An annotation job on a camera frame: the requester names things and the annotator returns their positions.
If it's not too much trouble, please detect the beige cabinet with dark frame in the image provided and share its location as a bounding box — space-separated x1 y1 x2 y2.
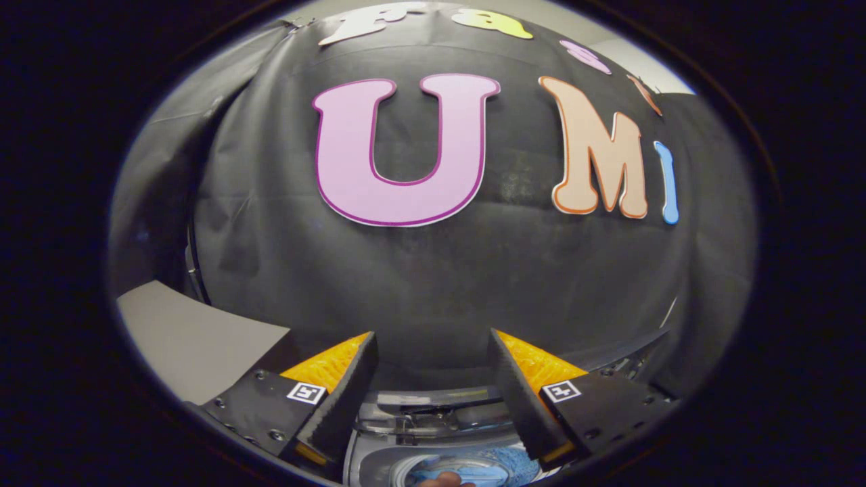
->
115 281 293 407

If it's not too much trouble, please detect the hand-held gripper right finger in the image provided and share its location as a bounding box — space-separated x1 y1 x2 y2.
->
488 328 677 472

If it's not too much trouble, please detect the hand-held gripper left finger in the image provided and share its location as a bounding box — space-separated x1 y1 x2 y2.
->
201 331 380 467

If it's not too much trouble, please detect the light blue shirt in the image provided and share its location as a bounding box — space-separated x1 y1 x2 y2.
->
406 446 539 487

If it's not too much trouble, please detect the black backdrop cloth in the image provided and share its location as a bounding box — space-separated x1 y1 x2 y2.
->
108 3 757 400

